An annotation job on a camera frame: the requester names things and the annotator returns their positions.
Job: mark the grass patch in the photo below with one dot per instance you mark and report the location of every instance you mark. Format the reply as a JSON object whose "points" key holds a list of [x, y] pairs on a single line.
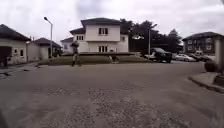
{"points": [[93, 60]]}

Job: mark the grey brick paved road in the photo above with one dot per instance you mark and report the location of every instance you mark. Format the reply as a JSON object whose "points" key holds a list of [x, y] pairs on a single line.
{"points": [[110, 90]]}

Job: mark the white house with dark roof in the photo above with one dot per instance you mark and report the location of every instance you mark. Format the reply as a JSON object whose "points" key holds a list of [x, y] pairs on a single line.
{"points": [[101, 40]]}

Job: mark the person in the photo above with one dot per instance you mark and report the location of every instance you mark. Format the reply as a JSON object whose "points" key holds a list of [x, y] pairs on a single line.
{"points": [[75, 51]]}

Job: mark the row of trees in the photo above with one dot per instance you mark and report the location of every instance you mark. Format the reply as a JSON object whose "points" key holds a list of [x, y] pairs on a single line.
{"points": [[140, 36]]}

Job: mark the pole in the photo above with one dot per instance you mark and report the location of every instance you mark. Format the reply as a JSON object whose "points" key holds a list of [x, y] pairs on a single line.
{"points": [[149, 40]]}

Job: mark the black car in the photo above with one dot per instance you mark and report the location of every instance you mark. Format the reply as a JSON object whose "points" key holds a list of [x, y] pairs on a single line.
{"points": [[161, 55]]}

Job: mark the street lamp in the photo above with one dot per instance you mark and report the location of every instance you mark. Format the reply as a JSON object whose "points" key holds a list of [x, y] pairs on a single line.
{"points": [[51, 40]]}

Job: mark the small pale building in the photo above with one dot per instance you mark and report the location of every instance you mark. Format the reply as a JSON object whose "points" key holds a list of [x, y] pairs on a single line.
{"points": [[43, 50]]}

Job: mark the silver car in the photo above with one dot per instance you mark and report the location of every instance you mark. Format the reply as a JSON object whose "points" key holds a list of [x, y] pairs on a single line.
{"points": [[185, 57]]}

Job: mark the vehicle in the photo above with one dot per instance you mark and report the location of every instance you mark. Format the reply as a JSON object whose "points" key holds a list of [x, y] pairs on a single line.
{"points": [[203, 58]]}

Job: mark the dark two-storey building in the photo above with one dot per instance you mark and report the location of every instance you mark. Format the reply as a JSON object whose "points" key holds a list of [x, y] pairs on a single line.
{"points": [[201, 43]]}

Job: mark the concrete kerb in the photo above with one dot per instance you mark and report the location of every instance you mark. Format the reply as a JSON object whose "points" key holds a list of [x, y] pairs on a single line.
{"points": [[206, 79]]}

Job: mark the dark bush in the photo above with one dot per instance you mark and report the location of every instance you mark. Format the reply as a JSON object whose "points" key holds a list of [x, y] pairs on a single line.
{"points": [[210, 66]]}

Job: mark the beige bungalow with dark roof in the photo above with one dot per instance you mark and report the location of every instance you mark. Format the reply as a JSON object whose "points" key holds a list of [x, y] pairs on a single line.
{"points": [[13, 46]]}

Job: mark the pale wall pillar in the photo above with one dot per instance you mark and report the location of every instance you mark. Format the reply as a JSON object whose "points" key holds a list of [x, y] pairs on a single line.
{"points": [[219, 50]]}

